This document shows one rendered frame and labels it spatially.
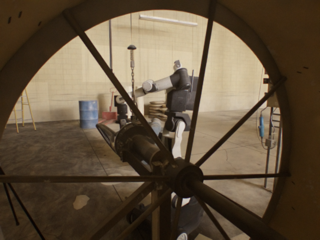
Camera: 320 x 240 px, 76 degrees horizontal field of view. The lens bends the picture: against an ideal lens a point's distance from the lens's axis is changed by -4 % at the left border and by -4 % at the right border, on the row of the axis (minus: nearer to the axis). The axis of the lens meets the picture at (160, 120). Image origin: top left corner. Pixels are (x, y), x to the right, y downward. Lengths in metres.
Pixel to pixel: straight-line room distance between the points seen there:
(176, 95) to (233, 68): 11.05
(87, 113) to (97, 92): 2.41
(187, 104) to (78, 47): 7.81
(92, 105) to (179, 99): 5.42
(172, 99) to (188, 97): 0.13
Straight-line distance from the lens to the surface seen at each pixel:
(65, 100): 9.17
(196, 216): 2.12
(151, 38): 10.16
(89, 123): 7.06
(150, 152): 1.18
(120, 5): 0.85
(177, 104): 1.79
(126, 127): 1.49
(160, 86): 1.67
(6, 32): 0.60
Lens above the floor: 1.32
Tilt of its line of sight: 9 degrees down
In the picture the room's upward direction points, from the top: straight up
